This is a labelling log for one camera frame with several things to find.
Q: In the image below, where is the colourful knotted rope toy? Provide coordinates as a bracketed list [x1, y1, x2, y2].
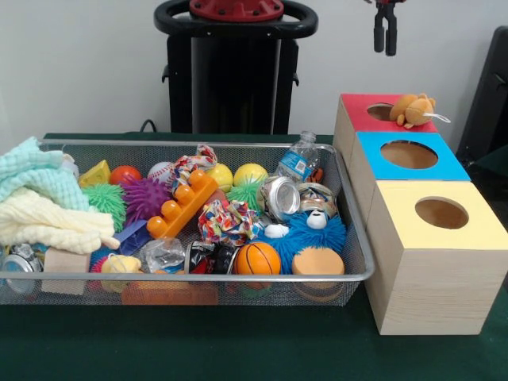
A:
[171, 144, 263, 246]

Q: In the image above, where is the shallow clear mesh bin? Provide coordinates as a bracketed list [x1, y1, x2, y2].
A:
[0, 138, 376, 306]

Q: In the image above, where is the orange toy basketball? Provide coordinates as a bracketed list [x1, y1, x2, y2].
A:
[232, 241, 282, 275]

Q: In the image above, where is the blue fuzzy monster toy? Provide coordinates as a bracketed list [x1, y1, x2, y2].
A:
[253, 210, 347, 275]

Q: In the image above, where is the brown plush bear toy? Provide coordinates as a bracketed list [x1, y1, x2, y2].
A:
[388, 93, 452, 129]

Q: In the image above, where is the orange plastic building block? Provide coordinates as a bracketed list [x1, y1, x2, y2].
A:
[146, 169, 220, 240]

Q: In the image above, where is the purple spiky ball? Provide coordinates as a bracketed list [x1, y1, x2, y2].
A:
[121, 176, 174, 227]

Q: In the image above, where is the tan round foam disc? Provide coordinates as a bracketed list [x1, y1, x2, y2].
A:
[291, 245, 345, 275]

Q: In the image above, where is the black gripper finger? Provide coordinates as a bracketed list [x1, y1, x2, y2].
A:
[373, 4, 386, 52]
[384, 4, 398, 57]

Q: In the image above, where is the dark green table cloth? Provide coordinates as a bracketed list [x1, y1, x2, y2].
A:
[474, 154, 508, 187]
[0, 133, 508, 381]

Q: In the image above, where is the crushed drink can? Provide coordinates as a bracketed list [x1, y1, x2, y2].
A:
[256, 175, 302, 223]

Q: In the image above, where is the cream waffle cloth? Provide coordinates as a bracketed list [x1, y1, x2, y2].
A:
[0, 186, 120, 255]

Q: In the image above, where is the mint green waffle cloth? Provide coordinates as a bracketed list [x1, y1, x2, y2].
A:
[0, 137, 90, 211]

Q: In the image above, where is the wooden box with three holes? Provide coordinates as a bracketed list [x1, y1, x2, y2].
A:
[332, 93, 508, 337]

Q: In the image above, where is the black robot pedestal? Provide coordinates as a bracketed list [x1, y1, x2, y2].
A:
[153, 0, 319, 135]

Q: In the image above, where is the black chair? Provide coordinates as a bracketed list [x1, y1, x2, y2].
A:
[456, 25, 508, 160]

